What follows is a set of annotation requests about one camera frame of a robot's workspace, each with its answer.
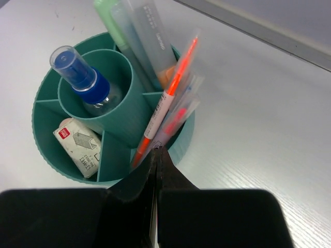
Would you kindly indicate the blue thin pen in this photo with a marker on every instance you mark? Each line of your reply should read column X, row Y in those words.
column 194, row 81

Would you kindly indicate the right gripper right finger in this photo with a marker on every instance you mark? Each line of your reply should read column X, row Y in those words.
column 193, row 217

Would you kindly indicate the red thin pen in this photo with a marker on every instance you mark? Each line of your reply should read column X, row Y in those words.
column 182, row 67

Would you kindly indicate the red transparent pen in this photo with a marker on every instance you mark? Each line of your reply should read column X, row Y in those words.
column 175, row 119

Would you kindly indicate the teal round desk organizer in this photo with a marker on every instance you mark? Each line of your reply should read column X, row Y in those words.
column 121, row 129

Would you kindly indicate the small blue-capped glue bottle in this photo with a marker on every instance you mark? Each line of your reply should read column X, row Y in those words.
column 99, row 96

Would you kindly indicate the orange highlighter marker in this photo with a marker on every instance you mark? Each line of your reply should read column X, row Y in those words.
column 152, row 34

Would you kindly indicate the white boxed eraser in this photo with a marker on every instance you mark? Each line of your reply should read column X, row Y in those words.
column 82, row 145

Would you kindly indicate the pink eraser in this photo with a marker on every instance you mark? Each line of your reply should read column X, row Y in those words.
column 68, row 122

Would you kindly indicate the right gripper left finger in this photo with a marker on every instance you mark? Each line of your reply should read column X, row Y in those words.
column 122, row 215

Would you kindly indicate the green highlighter marker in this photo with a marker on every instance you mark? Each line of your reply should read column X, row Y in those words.
column 103, row 8

